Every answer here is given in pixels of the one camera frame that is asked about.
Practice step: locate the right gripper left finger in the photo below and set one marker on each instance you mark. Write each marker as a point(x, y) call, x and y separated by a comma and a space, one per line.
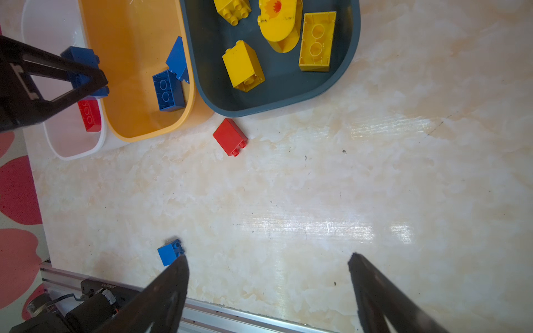
point(159, 307)

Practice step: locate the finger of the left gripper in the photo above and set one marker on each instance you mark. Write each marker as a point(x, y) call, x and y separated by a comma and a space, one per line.
point(36, 84)

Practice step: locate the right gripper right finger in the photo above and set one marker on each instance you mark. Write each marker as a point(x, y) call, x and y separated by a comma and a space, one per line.
point(381, 303)

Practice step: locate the white plastic container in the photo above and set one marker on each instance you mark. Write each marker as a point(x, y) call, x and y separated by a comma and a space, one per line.
point(54, 26)

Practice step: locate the yellow plastic container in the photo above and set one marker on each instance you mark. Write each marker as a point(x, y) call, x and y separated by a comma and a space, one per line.
point(133, 40)

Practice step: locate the small red lego brick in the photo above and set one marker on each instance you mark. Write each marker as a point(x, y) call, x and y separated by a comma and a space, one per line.
point(230, 137)

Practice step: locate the yellow round lego piece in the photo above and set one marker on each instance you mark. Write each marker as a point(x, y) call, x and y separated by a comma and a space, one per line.
point(280, 23)

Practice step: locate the front aluminium rail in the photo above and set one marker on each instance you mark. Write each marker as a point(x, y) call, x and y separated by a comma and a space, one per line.
point(198, 316)

